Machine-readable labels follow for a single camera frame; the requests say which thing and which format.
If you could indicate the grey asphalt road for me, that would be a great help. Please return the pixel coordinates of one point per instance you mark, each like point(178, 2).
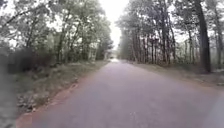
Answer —
point(126, 96)

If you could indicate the row of trees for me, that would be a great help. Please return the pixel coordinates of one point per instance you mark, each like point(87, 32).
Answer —
point(166, 33)
point(66, 33)

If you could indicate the grass and leaf verge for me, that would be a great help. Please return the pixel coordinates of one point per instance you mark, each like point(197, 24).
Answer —
point(186, 73)
point(43, 83)

